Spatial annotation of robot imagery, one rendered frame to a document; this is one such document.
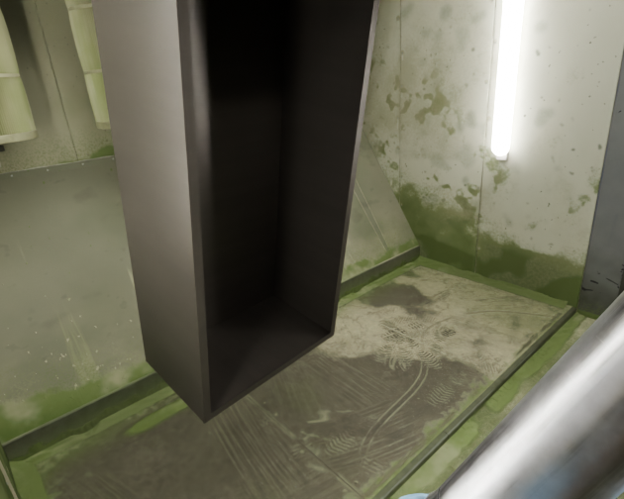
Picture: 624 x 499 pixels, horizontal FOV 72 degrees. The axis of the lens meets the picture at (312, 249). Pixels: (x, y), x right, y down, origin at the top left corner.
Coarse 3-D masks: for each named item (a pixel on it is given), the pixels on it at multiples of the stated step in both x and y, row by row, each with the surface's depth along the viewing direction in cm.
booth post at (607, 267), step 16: (608, 144) 215; (608, 160) 218; (608, 176) 220; (608, 192) 222; (608, 208) 224; (592, 224) 232; (608, 224) 226; (592, 240) 234; (608, 240) 228; (592, 256) 236; (608, 256) 230; (592, 272) 239; (608, 272) 233; (592, 288) 241; (608, 288) 235; (592, 304) 244; (608, 304) 237
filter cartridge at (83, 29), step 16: (64, 0) 178; (80, 0) 172; (80, 16) 174; (80, 32) 177; (80, 48) 181; (96, 48) 178; (96, 64) 181; (96, 80) 183; (96, 96) 187; (96, 112) 191
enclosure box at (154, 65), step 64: (128, 0) 84; (192, 0) 111; (256, 0) 125; (320, 0) 124; (128, 64) 92; (192, 64) 118; (256, 64) 133; (320, 64) 131; (128, 128) 102; (192, 128) 86; (256, 128) 143; (320, 128) 139; (128, 192) 113; (192, 192) 92; (256, 192) 155; (320, 192) 148; (192, 256) 100; (256, 256) 169; (320, 256) 159; (192, 320) 111; (256, 320) 172; (320, 320) 171; (192, 384) 125; (256, 384) 141
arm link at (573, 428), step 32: (608, 320) 30; (576, 352) 32; (608, 352) 29; (544, 384) 33; (576, 384) 30; (608, 384) 29; (512, 416) 34; (544, 416) 31; (576, 416) 30; (608, 416) 28; (480, 448) 36; (512, 448) 33; (544, 448) 31; (576, 448) 29; (608, 448) 29; (448, 480) 38; (480, 480) 34; (512, 480) 32; (544, 480) 31; (576, 480) 30; (608, 480) 29
